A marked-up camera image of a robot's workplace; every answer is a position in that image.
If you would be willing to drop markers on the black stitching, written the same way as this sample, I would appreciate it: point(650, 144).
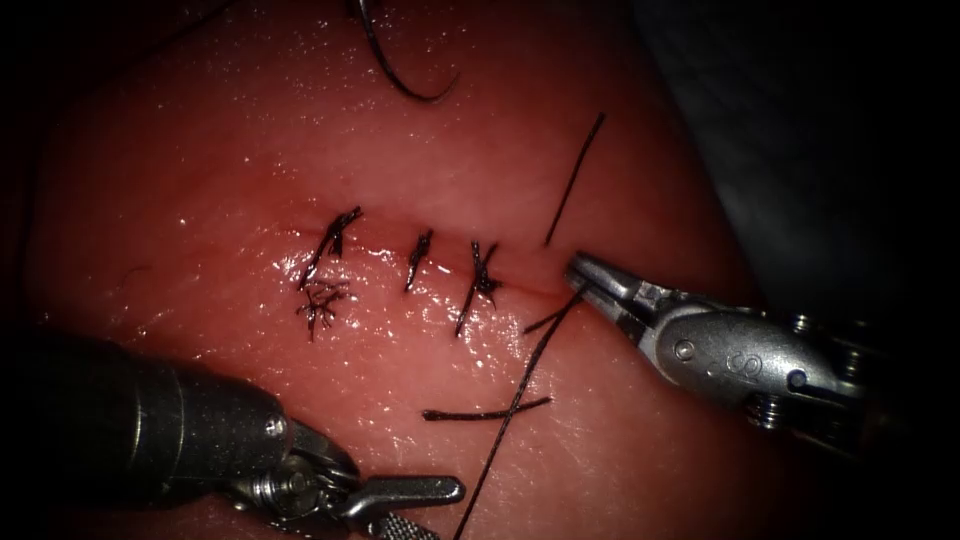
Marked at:
point(420, 255)

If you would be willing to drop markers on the right arm needle driver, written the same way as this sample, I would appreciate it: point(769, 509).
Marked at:
point(735, 360)

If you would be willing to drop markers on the left arm needle driver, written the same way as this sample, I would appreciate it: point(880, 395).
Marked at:
point(307, 480)

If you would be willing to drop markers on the dark left arm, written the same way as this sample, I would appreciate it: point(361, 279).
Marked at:
point(150, 420)

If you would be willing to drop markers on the right arm needle driver jaw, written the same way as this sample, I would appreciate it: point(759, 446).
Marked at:
point(615, 279)
point(607, 304)

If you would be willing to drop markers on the left arm needle driver jaw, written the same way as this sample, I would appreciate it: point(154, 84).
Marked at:
point(405, 491)
point(401, 529)

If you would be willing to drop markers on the curved needle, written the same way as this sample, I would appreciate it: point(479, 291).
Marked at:
point(390, 67)

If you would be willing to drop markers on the tissue pad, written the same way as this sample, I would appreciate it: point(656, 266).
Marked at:
point(420, 172)

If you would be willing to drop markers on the short black thread piece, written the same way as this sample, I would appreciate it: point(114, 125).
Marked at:
point(480, 413)

